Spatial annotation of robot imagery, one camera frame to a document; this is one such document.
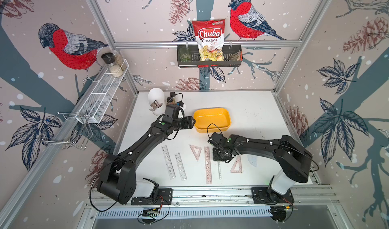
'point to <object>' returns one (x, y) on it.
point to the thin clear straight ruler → (220, 172)
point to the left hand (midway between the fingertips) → (193, 118)
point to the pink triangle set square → (196, 155)
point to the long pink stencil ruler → (208, 165)
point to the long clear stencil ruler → (168, 162)
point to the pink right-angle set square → (237, 167)
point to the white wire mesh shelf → (100, 95)
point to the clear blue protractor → (253, 160)
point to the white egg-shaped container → (156, 100)
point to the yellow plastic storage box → (210, 120)
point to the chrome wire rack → (68, 130)
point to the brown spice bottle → (171, 100)
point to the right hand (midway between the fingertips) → (215, 157)
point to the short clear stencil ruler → (181, 167)
